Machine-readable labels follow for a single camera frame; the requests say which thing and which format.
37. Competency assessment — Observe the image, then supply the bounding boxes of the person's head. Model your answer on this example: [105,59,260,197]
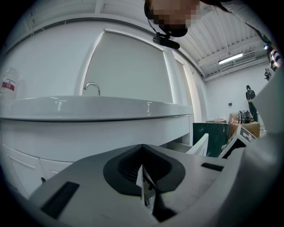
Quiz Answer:
[144,0,201,38]

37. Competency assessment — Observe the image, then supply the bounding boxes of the clear bottle with red label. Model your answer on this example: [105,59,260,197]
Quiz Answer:
[0,68,20,98]

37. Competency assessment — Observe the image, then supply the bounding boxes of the black head-worn camera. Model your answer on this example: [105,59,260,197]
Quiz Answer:
[152,32,181,50]

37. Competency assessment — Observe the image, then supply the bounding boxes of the large cardboard box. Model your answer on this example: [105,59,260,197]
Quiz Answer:
[229,112,260,139]

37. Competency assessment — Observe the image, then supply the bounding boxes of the white vanity cabinet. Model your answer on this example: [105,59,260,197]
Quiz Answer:
[0,114,194,200]

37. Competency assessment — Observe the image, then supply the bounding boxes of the wide grey roller blind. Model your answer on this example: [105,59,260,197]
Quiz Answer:
[82,30,174,104]

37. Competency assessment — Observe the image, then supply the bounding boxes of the narrow grey roller blind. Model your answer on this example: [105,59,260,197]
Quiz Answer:
[174,57,194,108]

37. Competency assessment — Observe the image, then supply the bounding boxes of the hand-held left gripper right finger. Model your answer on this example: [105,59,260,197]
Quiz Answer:
[142,144,229,223]

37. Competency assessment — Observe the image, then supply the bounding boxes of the linear ceiling light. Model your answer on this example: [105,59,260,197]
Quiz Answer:
[218,52,244,65]

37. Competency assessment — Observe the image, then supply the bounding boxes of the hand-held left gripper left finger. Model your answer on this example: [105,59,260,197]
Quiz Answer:
[28,144,162,227]

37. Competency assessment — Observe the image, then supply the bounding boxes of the black tripod rig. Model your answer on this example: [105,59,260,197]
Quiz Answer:
[264,67,273,82]

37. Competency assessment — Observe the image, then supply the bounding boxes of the black electronic device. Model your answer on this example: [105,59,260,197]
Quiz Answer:
[238,110,252,125]

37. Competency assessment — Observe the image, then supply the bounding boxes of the chrome faucet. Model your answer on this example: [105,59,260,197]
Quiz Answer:
[83,82,101,97]

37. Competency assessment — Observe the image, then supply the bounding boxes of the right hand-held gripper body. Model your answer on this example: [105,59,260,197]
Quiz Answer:
[221,70,284,159]

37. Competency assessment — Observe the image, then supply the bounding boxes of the white drawer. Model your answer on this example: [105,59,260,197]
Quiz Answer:
[166,133,209,157]

